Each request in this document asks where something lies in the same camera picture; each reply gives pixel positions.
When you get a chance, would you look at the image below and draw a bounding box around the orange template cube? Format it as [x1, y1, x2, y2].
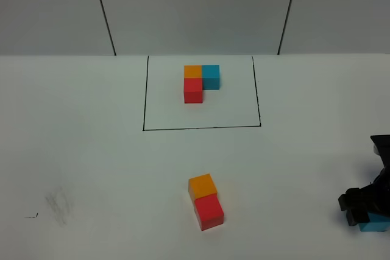
[184, 65, 202, 79]

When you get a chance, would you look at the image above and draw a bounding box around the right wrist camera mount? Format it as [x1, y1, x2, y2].
[370, 135, 390, 168]

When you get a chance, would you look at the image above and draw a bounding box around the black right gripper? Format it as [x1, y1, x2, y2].
[338, 168, 389, 227]

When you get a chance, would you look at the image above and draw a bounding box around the red template cube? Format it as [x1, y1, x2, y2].
[183, 78, 203, 104]

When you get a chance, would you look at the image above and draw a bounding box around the blue template cube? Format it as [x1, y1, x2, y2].
[202, 65, 221, 90]

